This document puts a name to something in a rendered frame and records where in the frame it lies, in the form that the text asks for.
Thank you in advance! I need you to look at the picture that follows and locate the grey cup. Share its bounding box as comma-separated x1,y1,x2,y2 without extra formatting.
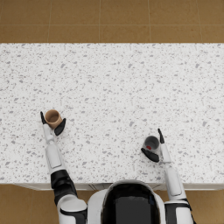
143,135,162,157

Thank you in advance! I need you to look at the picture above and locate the tan brown cup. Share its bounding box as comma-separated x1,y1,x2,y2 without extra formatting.
44,108,63,130

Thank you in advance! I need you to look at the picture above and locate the robot body dark round torso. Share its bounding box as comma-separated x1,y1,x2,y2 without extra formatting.
86,179,167,224

